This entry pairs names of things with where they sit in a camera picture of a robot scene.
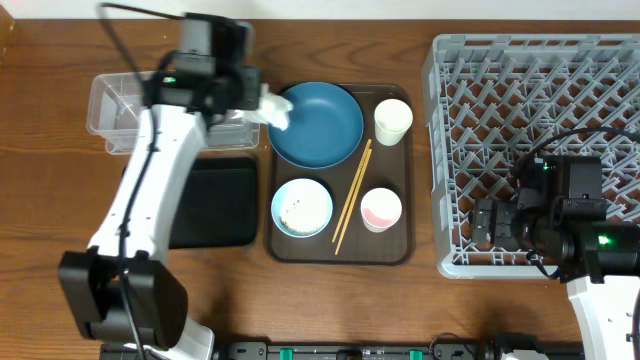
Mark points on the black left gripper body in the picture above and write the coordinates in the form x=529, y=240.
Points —
x=236, y=93

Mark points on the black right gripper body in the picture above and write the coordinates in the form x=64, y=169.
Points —
x=481, y=222

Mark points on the white napkin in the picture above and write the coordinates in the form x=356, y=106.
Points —
x=272, y=110

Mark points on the pink cup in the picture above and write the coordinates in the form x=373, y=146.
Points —
x=380, y=209

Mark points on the light blue bowl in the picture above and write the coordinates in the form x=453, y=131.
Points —
x=305, y=189

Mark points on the leftover rice pile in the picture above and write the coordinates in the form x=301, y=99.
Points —
x=303, y=217

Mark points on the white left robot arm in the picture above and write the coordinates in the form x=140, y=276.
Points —
x=120, y=290

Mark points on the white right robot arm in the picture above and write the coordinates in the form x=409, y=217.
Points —
x=569, y=240

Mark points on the clear plastic waste bin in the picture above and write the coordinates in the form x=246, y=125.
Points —
x=114, y=106

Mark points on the black food waste tray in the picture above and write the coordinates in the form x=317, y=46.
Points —
x=218, y=206

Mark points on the grey dishwasher rack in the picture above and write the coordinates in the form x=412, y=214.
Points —
x=490, y=99

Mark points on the brown serving tray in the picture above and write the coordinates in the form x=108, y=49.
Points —
x=389, y=167

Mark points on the dark blue plate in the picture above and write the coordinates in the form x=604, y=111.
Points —
x=326, y=126

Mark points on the wooden chopstick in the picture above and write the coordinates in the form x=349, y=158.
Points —
x=346, y=222
x=351, y=190

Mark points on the white paper cup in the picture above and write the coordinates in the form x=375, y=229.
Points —
x=392, y=119

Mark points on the black rail at table edge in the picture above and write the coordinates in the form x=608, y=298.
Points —
x=262, y=351

